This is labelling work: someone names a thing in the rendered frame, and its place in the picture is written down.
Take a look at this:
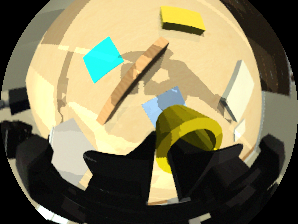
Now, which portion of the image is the yellow rectangular block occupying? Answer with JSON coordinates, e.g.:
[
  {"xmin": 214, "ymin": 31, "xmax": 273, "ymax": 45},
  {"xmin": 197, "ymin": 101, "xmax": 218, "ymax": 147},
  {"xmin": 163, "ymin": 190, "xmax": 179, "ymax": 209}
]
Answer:
[{"xmin": 160, "ymin": 6, "xmax": 206, "ymax": 35}]

